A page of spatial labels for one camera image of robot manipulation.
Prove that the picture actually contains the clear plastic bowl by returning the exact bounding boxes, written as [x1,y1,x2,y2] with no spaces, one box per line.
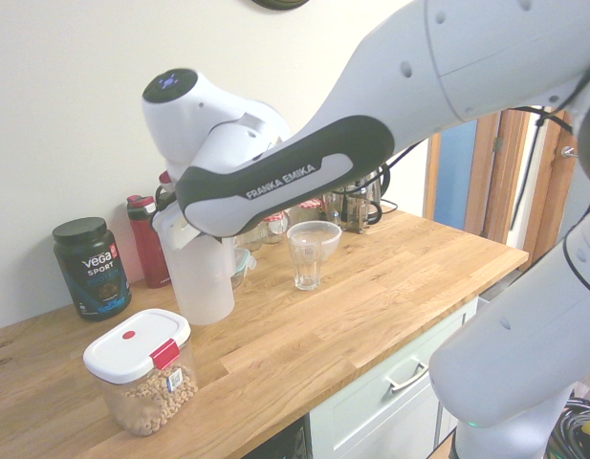
[289,220,342,263]

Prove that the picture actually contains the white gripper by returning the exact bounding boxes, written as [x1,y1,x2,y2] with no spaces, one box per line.
[152,209,203,251]

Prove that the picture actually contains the coiled black cables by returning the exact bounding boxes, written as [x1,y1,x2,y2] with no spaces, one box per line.
[547,396,590,459]

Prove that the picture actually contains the black wall clock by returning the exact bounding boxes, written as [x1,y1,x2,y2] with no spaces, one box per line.
[250,0,311,11]

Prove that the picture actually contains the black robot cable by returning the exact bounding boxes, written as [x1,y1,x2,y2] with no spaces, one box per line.
[153,105,576,230]

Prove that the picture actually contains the dark red water bottle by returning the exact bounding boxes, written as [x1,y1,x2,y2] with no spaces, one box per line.
[125,193,172,290]

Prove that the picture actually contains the cereal container with white lid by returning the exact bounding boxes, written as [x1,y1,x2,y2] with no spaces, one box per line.
[81,308,200,437]

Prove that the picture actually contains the clear glass mug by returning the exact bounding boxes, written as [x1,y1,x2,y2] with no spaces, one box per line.
[321,190,346,226]

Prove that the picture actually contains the black Vega protein tub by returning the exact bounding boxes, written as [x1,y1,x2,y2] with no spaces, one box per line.
[52,216,133,322]

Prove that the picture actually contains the pale green cabinet drawer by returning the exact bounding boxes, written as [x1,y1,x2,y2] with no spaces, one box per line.
[307,281,482,459]

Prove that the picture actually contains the glass container with teal lid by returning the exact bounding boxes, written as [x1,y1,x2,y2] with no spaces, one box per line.
[232,247,257,288]

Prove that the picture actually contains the translucent pitcher with blue lid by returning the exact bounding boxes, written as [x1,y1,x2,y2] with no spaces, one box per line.
[164,233,237,327]

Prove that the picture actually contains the metal drawer handle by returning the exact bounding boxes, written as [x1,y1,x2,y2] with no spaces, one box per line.
[383,359,430,394]

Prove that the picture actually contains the wooden door frame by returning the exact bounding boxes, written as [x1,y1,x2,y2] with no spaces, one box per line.
[426,107,578,252]

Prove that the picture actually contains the black dishwasher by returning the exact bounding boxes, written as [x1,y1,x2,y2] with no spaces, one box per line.
[241,415,311,459]

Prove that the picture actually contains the glass French press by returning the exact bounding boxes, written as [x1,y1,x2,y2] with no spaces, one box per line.
[340,172,384,235]

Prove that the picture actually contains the clear drinking glass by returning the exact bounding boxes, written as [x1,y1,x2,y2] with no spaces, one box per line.
[286,228,325,293]

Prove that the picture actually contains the blue door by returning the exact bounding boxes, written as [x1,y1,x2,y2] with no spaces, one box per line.
[437,119,480,230]

